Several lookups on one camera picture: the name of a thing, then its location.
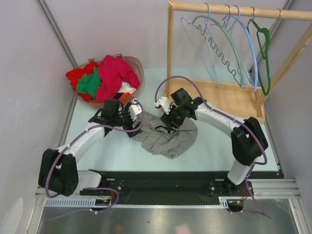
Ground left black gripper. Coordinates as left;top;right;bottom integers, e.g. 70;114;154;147
112;102;142;137

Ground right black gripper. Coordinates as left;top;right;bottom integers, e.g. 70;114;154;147
161;102;186;132

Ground grey t shirt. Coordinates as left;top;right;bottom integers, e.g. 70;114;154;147
132;112;198;159

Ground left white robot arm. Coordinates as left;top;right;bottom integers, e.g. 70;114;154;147
38;99;145;198

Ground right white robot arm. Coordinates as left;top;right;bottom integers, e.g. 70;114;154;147
155;88;268;195

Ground light green plastic hanger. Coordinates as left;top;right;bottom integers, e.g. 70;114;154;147
191;15;246;89

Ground blue wavy hanger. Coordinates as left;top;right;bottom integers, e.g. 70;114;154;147
197;3;245;87

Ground dark green velvet hanger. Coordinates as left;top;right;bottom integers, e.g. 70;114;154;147
247;7;271;96

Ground light blue plastic hanger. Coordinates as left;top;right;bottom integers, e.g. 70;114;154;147
222;5;259;92

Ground transparent pink laundry basket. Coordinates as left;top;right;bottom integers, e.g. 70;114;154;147
72;54;144;109

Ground white garment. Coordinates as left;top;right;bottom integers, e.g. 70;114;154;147
118;81;137;94

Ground green garment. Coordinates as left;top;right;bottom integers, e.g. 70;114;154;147
76;67;101;100

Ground magenta garment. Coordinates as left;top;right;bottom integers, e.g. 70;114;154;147
96;55;140;102

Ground red garment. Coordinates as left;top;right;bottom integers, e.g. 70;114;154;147
65;61;99;102

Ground wooden clothes rack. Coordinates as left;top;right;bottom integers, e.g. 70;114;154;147
167;0;312;123

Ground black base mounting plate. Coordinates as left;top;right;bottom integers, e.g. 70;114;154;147
80;171;282;204

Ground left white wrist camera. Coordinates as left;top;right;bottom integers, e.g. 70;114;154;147
129;104;142;121

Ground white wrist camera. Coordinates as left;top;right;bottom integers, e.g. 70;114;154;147
129;104;142;121
155;97;172;115

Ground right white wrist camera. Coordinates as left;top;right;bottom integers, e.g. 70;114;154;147
155;97;172;115

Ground light blue wire hanger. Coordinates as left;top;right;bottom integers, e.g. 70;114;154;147
180;17;219;88

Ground light blue slotted cable duct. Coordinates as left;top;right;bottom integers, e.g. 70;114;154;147
45;197;228;209

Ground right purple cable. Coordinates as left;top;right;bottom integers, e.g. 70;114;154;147
155;76;273;219

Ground aluminium rail frame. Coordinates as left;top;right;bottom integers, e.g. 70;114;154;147
26;179;312;234

